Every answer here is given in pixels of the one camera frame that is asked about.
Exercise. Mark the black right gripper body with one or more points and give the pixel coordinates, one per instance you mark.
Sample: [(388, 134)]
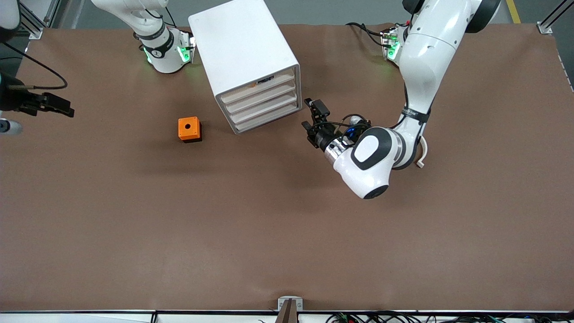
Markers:
[(13, 99)]

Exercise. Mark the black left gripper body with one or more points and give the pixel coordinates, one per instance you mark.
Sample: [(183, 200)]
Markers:
[(321, 136)]

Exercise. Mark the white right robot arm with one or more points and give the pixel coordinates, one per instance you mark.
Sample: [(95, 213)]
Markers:
[(163, 54)]

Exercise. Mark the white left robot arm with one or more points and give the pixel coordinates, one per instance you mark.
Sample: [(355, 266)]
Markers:
[(426, 58)]

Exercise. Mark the brown upright pole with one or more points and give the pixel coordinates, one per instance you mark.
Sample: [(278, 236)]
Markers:
[(288, 316)]

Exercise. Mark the aluminium frame profile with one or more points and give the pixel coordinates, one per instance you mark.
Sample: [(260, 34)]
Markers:
[(33, 22), (549, 22)]

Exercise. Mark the white curved plastic bracket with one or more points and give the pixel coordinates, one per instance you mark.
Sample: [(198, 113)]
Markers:
[(423, 152)]

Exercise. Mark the orange button enclosure box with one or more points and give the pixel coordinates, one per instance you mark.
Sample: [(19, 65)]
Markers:
[(183, 133)]

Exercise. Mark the grey metal bracket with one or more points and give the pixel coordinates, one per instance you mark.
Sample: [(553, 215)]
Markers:
[(290, 301)]

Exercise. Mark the white table edge rail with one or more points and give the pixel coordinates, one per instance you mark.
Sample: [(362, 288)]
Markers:
[(89, 318)]

